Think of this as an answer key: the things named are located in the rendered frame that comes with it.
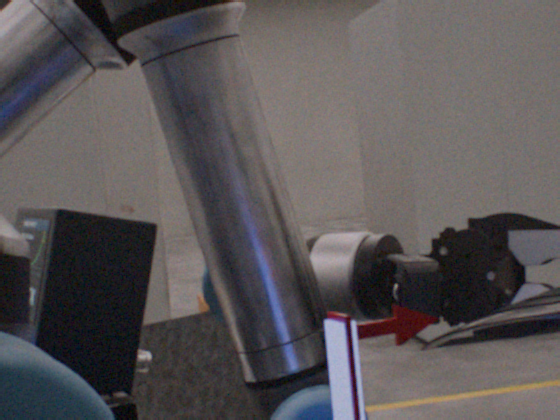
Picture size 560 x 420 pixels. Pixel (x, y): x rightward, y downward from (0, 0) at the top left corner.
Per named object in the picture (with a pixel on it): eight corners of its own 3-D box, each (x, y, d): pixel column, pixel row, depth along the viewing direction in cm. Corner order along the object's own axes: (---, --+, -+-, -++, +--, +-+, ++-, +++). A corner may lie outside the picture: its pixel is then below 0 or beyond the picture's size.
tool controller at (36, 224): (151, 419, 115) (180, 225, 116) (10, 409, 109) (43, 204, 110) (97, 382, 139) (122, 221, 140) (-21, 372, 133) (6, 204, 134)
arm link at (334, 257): (306, 234, 88) (309, 335, 87) (356, 231, 85) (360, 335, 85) (349, 234, 94) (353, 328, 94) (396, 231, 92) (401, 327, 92)
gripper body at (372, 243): (536, 224, 87) (400, 231, 93) (500, 223, 80) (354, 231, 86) (541, 319, 87) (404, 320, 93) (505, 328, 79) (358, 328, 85)
